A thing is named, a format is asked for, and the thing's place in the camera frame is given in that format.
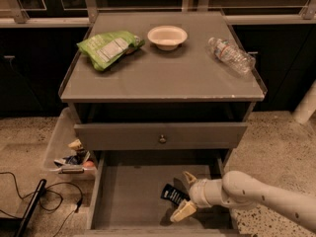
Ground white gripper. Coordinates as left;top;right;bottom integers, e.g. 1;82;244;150
170;171;223;222

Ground dark blue rxbar wrapper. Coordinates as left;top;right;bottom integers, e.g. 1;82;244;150
160;184;190;205

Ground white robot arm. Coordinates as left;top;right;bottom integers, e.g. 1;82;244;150
170;171;316;233

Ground brass drawer knob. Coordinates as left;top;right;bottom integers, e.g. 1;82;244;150
158;134;167;144

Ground grey top drawer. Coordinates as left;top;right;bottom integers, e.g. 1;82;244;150
74;122;247;150

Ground open grey middle drawer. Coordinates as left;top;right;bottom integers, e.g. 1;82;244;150
78;150;244;237

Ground grey wooden nightstand cabinet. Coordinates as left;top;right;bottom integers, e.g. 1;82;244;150
58;11;268;170

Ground snack items in bin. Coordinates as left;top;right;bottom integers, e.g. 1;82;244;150
53;139;96;174

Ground clear plastic storage bin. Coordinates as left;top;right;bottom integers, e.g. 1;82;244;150
42;108;97;181

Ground clear plastic water bottle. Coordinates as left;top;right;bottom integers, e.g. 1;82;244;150
208;38;256;76

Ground black stand leg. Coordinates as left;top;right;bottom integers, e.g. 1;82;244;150
14;179;46;237

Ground white paper bowl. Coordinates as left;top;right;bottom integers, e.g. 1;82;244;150
147;26;188;51

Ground green chip bag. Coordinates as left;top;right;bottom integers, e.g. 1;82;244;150
77;31;145;71

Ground black cable on floor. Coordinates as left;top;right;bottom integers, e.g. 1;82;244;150
0;171;84;237

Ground white post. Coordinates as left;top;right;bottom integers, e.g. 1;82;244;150
292;80;316;124

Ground metal railing frame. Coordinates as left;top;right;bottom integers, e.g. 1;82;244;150
0;0;316;28

